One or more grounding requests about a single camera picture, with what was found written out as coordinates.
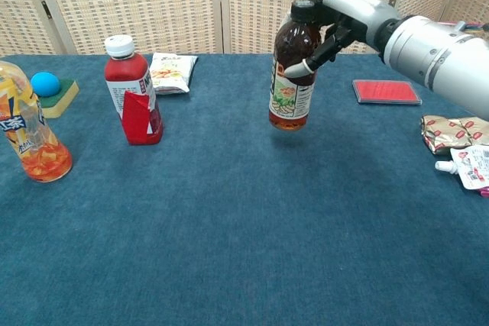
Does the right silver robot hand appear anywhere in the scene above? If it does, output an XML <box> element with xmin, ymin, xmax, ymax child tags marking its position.
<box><xmin>284</xmin><ymin>0</ymin><xmax>400</xmax><ymax>77</ymax></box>

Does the dark brown tea bottle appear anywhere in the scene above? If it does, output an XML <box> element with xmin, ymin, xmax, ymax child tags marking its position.
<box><xmin>268</xmin><ymin>0</ymin><xmax>325</xmax><ymax>132</ymax></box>

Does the yellow iced tea bottle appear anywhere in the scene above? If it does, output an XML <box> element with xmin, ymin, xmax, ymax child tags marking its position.
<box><xmin>0</xmin><ymin>60</ymin><xmax>73</xmax><ymax>183</ymax></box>

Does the red flat ink pad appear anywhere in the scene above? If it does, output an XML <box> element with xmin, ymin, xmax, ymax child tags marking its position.
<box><xmin>351</xmin><ymin>79</ymin><xmax>423</xmax><ymax>106</ymax></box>

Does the gold snack wrapper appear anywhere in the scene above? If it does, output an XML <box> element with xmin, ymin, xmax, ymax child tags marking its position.
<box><xmin>419</xmin><ymin>114</ymin><xmax>489</xmax><ymax>156</ymax></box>

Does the white snack packet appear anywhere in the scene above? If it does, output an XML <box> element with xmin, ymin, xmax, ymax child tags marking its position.
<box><xmin>148</xmin><ymin>52</ymin><xmax>199</xmax><ymax>96</ymax></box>

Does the white spout pouch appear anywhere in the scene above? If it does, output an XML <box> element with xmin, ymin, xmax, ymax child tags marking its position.
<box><xmin>434</xmin><ymin>145</ymin><xmax>489</xmax><ymax>191</ymax></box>

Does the blue tablecloth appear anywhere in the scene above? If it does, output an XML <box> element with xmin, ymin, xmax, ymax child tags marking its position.
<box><xmin>0</xmin><ymin>52</ymin><xmax>489</xmax><ymax>326</ymax></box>

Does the red juice bottle white cap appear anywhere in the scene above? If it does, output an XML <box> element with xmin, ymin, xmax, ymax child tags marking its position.
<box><xmin>103</xmin><ymin>34</ymin><xmax>164</xmax><ymax>147</ymax></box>

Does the green yellow sponge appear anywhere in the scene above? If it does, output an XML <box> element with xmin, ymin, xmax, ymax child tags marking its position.
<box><xmin>37</xmin><ymin>78</ymin><xmax>80</xmax><ymax>120</ymax></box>

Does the blue ball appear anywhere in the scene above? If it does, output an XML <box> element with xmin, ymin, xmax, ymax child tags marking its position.
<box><xmin>30</xmin><ymin>71</ymin><xmax>61</xmax><ymax>98</ymax></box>

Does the red arm cable bundle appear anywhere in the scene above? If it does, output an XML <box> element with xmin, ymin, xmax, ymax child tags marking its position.
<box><xmin>439</xmin><ymin>19</ymin><xmax>489</xmax><ymax>34</ymax></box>

